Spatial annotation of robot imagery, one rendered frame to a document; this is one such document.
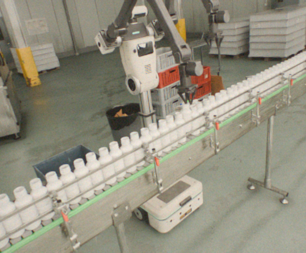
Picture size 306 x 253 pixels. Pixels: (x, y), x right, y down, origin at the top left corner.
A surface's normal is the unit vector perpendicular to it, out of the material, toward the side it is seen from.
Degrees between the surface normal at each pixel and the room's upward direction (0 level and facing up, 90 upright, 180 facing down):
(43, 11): 90
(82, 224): 90
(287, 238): 0
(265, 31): 90
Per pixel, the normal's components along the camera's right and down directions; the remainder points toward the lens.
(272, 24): -0.71, 0.37
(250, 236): -0.13, -0.91
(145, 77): 0.66, 0.23
